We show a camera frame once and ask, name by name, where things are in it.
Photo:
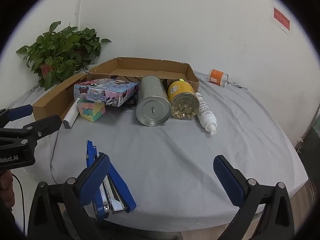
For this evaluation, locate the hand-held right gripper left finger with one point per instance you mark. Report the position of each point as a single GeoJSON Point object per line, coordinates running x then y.
{"type": "Point", "coordinates": [95, 175]}

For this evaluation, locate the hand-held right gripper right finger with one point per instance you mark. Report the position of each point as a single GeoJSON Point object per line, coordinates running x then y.
{"type": "Point", "coordinates": [227, 177]}

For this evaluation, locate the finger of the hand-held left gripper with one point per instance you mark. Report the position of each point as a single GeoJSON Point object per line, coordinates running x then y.
{"type": "Point", "coordinates": [42, 127]}
{"type": "Point", "coordinates": [20, 112]}

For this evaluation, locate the blue stapler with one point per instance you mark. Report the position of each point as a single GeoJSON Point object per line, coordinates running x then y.
{"type": "Point", "coordinates": [122, 182]}

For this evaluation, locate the colourful printed box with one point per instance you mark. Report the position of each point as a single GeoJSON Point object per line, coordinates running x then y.
{"type": "Point", "coordinates": [105, 90]}

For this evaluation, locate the yellow packet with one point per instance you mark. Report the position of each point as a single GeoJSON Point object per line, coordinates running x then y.
{"type": "Point", "coordinates": [180, 90]}

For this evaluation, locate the silver metal can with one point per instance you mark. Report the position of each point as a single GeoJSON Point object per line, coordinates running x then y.
{"type": "Point", "coordinates": [152, 90]}

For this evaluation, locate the brown cardboard box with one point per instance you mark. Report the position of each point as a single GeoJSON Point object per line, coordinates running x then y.
{"type": "Point", "coordinates": [150, 66]}

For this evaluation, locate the white cylinder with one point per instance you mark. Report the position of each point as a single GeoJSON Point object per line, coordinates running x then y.
{"type": "Point", "coordinates": [70, 117]}

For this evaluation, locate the brown cardboard box lid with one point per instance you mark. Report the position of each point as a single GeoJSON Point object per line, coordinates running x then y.
{"type": "Point", "coordinates": [53, 97]}

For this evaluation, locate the red plant pot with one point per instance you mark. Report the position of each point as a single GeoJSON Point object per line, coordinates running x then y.
{"type": "Point", "coordinates": [45, 70]}

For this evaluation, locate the pastel cube puzzle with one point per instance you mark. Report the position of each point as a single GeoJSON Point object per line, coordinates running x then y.
{"type": "Point", "coordinates": [91, 111]}

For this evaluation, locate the grey table cloth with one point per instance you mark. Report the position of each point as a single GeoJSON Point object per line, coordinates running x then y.
{"type": "Point", "coordinates": [175, 150]}

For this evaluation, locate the white plastic bottle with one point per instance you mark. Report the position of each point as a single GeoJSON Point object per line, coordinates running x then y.
{"type": "Point", "coordinates": [205, 107]}

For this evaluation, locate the green potted plant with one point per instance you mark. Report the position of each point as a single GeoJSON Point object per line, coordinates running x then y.
{"type": "Point", "coordinates": [62, 47]}

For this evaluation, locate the dark cabinet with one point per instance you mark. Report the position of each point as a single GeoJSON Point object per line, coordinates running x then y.
{"type": "Point", "coordinates": [312, 140]}

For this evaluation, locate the orange tape dispenser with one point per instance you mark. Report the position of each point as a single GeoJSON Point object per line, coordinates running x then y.
{"type": "Point", "coordinates": [217, 76]}

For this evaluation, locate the red wall notice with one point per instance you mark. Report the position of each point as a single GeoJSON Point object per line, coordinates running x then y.
{"type": "Point", "coordinates": [281, 18]}

